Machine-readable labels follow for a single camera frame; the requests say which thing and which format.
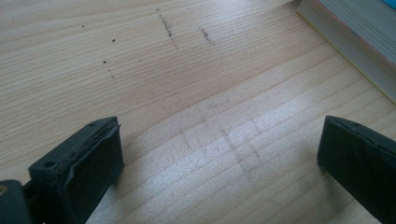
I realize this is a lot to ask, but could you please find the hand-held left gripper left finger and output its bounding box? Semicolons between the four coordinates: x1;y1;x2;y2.
28;116;125;224

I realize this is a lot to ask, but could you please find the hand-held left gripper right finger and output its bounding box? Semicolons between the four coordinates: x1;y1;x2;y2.
317;115;396;224

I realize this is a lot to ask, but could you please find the yellow book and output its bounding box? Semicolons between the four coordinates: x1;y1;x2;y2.
295;0;396;105

